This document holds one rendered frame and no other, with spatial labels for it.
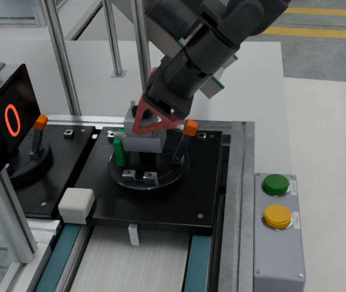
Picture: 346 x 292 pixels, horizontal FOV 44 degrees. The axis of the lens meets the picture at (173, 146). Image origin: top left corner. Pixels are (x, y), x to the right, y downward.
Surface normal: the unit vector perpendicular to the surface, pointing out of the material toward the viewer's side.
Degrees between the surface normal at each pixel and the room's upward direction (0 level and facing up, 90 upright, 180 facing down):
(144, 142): 90
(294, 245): 0
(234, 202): 0
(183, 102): 41
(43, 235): 0
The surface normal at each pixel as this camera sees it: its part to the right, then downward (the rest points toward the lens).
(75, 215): -0.15, 0.62
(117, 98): -0.07, -0.78
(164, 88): 0.60, -0.55
